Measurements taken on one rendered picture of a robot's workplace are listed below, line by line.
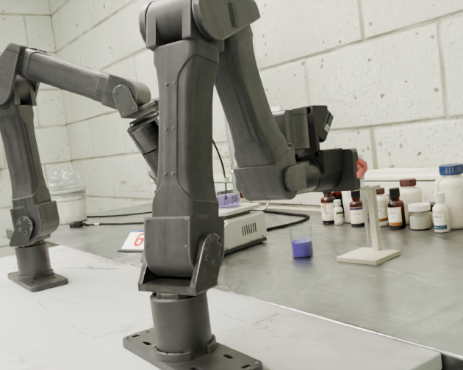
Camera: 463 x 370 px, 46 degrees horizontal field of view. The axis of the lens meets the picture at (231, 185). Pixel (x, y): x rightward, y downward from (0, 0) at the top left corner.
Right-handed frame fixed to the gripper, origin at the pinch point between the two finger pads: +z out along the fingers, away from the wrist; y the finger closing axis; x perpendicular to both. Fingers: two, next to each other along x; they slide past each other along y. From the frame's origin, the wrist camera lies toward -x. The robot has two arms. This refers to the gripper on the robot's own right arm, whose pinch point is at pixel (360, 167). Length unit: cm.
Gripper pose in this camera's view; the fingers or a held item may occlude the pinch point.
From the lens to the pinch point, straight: 97.4
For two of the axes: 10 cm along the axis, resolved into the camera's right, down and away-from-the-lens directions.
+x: 0.9, 9.9, 0.5
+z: 7.4, -1.0, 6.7
